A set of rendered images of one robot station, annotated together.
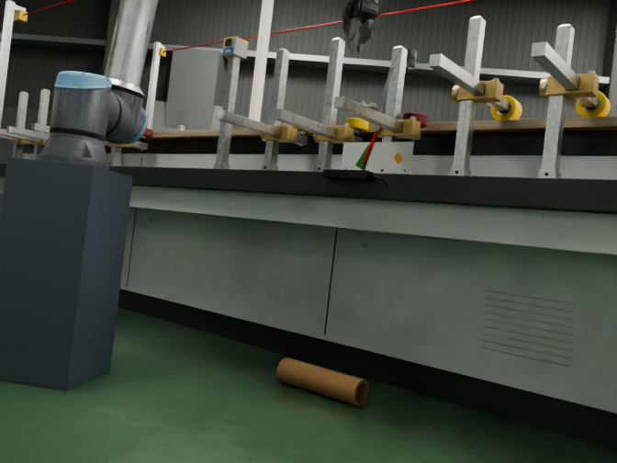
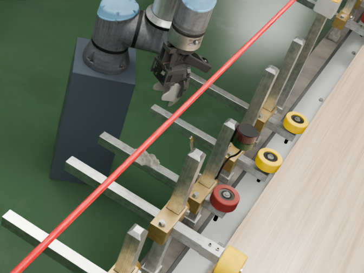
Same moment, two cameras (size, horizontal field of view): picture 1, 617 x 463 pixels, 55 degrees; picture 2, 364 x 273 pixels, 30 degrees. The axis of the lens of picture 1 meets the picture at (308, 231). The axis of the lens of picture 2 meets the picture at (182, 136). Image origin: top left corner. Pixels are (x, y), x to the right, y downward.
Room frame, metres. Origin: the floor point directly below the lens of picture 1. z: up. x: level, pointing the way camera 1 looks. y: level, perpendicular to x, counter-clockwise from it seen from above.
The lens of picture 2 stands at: (1.18, -1.52, 2.19)
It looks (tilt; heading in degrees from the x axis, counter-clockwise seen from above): 39 degrees down; 67
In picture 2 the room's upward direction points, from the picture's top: 21 degrees clockwise
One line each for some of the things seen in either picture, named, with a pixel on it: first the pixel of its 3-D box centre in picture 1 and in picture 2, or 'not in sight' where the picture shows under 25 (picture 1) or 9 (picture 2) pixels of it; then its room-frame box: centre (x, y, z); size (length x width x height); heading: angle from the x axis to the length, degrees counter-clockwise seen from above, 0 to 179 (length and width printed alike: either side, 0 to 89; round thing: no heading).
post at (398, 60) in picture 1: (391, 121); (206, 182); (1.86, -0.22, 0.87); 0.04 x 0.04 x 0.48; 51
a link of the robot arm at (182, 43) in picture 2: not in sight; (186, 36); (1.71, -0.08, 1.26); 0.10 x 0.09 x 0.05; 112
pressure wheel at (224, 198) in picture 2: (413, 131); (220, 206); (1.90, -0.30, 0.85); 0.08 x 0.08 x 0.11
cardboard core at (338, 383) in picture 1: (320, 380); not in sight; (1.83, -0.09, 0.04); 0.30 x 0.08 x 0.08; 51
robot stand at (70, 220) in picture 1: (61, 270); (91, 115); (1.70, 0.69, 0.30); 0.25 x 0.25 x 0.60; 82
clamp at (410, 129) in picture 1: (398, 129); (201, 192); (1.85, -0.24, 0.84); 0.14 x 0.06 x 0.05; 51
